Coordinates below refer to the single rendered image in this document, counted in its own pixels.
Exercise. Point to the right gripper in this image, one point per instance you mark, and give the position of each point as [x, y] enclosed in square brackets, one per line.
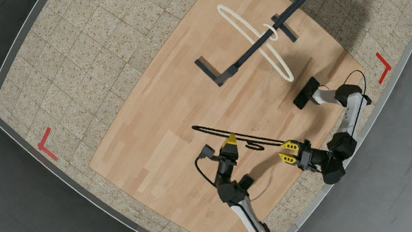
[292, 159]

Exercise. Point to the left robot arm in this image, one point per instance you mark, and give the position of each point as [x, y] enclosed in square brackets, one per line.
[228, 190]

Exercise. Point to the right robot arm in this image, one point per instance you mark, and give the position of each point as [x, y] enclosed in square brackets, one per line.
[347, 95]

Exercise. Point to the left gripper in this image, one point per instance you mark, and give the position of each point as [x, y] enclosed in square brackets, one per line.
[228, 152]

